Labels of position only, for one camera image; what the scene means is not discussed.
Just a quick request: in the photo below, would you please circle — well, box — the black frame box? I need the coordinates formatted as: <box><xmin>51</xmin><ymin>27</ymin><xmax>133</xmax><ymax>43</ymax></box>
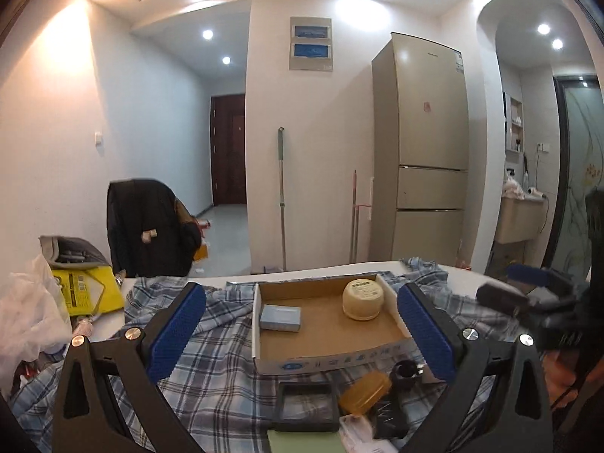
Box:
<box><xmin>273</xmin><ymin>380</ymin><xmax>341</xmax><ymax>432</ymax></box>

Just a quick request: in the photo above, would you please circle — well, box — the beige sink cabinet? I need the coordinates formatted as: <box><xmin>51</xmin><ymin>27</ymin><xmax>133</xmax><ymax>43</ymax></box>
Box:
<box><xmin>495</xmin><ymin>196</ymin><xmax>548</xmax><ymax>246</ymax></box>

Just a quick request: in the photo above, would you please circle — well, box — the wall niche shelf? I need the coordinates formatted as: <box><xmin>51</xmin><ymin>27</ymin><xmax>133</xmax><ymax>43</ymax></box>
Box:
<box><xmin>505</xmin><ymin>92</ymin><xmax>525</xmax><ymax>154</ymax></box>

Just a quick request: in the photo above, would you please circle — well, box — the small light blue box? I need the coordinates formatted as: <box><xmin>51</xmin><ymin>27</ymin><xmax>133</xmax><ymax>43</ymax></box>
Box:
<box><xmin>259</xmin><ymin>304</ymin><xmax>303</xmax><ymax>332</ymax></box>

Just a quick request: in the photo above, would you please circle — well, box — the white pink packet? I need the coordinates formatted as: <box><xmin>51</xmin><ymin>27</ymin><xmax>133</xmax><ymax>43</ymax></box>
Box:
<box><xmin>339</xmin><ymin>414</ymin><xmax>402</xmax><ymax>453</ymax></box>

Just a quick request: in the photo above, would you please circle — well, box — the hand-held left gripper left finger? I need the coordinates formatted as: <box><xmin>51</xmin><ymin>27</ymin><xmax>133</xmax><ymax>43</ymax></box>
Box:
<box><xmin>51</xmin><ymin>282</ymin><xmax>208</xmax><ymax>453</ymax></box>

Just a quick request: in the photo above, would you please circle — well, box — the beige refrigerator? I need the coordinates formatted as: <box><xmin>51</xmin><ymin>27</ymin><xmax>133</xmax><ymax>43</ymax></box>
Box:
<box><xmin>371</xmin><ymin>32</ymin><xmax>469</xmax><ymax>265</ymax></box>

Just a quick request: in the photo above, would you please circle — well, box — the light green pouch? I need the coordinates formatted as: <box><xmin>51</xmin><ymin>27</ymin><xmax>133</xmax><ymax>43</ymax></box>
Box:
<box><xmin>268</xmin><ymin>429</ymin><xmax>347</xmax><ymax>453</ymax></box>

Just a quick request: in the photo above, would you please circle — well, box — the grey bag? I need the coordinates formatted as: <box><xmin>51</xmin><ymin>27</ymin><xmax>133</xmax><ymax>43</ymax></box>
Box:
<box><xmin>39</xmin><ymin>235</ymin><xmax>111</xmax><ymax>270</ymax></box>

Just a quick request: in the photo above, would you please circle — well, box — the blue plaid shirt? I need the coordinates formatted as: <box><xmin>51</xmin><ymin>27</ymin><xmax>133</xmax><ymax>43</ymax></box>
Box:
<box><xmin>9</xmin><ymin>257</ymin><xmax>524</xmax><ymax>453</ymax></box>

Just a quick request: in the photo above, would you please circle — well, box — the grey handle mop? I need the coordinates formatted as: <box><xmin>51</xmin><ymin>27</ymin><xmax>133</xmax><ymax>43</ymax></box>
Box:
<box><xmin>276</xmin><ymin>126</ymin><xmax>288</xmax><ymax>272</ymax></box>

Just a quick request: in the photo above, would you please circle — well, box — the shallow cardboard box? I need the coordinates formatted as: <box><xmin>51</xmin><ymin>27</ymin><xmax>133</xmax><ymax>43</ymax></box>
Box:
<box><xmin>251</xmin><ymin>271</ymin><xmax>428</xmax><ymax>374</ymax></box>

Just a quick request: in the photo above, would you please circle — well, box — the frosted glass door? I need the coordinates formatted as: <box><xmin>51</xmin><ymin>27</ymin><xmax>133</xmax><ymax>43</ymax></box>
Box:
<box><xmin>542</xmin><ymin>75</ymin><xmax>604</xmax><ymax>284</ymax></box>

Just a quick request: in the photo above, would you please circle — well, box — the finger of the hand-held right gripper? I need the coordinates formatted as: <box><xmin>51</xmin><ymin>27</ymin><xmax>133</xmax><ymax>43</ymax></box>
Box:
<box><xmin>476</xmin><ymin>283</ymin><xmax>532</xmax><ymax>316</ymax></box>
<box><xmin>506</xmin><ymin>264</ymin><xmax>573</xmax><ymax>290</ymax></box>

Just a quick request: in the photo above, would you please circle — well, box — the white plastic bag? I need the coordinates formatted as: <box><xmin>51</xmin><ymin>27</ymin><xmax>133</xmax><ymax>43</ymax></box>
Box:
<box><xmin>0</xmin><ymin>255</ymin><xmax>71</xmax><ymax>364</ymax></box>

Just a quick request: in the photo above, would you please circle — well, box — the red handle broom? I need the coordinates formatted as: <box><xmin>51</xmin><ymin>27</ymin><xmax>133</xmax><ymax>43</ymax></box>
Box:
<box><xmin>348</xmin><ymin>169</ymin><xmax>360</xmax><ymax>263</ymax></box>

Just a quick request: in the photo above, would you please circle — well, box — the white pink cloth pile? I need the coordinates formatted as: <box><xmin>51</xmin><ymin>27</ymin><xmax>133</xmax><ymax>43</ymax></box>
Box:
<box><xmin>502</xmin><ymin>170</ymin><xmax>525</xmax><ymax>199</ymax></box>

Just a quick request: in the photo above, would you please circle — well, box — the dark red door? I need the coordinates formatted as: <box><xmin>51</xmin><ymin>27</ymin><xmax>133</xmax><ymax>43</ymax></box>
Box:
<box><xmin>210</xmin><ymin>94</ymin><xmax>247</xmax><ymax>207</ymax></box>

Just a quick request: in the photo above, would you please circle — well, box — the person's right hand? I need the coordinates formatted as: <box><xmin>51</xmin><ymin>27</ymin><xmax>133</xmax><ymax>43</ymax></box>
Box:
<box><xmin>542</xmin><ymin>353</ymin><xmax>586</xmax><ymax>411</ymax></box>

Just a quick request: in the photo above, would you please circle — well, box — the wall electrical panel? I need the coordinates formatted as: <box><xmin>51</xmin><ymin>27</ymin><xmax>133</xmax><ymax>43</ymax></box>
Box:
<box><xmin>289</xmin><ymin>15</ymin><xmax>333</xmax><ymax>72</ymax></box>

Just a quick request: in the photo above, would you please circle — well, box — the cream round jar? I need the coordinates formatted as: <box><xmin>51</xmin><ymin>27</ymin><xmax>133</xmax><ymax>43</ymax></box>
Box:
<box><xmin>342</xmin><ymin>278</ymin><xmax>385</xmax><ymax>320</ymax></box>

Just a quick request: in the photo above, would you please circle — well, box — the small black bottle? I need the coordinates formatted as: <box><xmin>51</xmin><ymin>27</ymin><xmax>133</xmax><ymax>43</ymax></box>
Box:
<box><xmin>391</xmin><ymin>360</ymin><xmax>425</xmax><ymax>383</ymax></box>

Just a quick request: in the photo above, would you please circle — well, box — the amber plastic soap box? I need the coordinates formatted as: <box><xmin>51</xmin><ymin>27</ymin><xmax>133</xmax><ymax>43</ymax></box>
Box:
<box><xmin>339</xmin><ymin>370</ymin><xmax>392</xmax><ymax>416</ymax></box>

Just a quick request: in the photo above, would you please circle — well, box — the clear pink packet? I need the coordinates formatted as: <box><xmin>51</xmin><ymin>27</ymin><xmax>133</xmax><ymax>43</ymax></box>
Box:
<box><xmin>71</xmin><ymin>314</ymin><xmax>102</xmax><ymax>338</ymax></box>

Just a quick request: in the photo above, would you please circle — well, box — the black jacket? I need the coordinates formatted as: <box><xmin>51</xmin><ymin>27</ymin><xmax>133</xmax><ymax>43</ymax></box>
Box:
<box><xmin>106</xmin><ymin>178</ymin><xmax>203</xmax><ymax>278</ymax></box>

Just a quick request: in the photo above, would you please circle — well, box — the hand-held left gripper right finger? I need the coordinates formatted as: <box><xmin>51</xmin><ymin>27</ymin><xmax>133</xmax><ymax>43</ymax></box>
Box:
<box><xmin>395</xmin><ymin>283</ymin><xmax>554</xmax><ymax>453</ymax></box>

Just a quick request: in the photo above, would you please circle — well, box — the yellow plastic bag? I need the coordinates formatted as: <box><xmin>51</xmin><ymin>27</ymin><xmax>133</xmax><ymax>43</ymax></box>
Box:
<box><xmin>51</xmin><ymin>264</ymin><xmax>126</xmax><ymax>316</ymax></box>

